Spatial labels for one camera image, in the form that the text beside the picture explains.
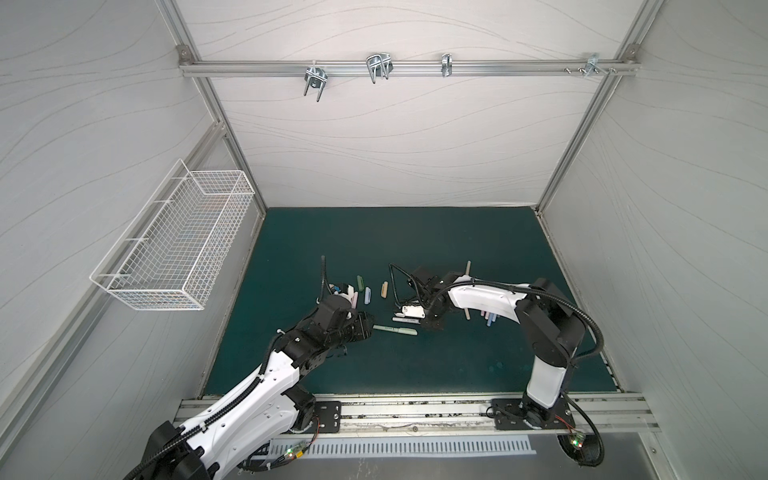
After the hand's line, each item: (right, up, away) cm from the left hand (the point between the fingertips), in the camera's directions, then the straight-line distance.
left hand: (373, 315), depth 80 cm
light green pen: (+10, -7, +8) cm, 15 cm away
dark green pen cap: (-6, +6, +18) cm, 20 cm away
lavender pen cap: (-3, +2, +15) cm, 16 cm away
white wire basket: (-47, +20, -10) cm, 52 cm away
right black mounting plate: (+36, -23, -7) cm, 43 cm away
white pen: (+10, -4, +10) cm, 14 cm away
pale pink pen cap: (-7, +1, +15) cm, 17 cm away
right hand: (+17, -1, +12) cm, 21 cm away
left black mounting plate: (-11, -24, -6) cm, 27 cm away
